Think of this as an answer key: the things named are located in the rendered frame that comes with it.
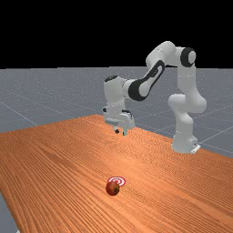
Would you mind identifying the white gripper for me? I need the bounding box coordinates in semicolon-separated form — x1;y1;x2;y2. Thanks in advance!
102;105;137;137

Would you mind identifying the red apple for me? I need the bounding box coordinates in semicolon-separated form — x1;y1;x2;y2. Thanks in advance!
105;180;121;197

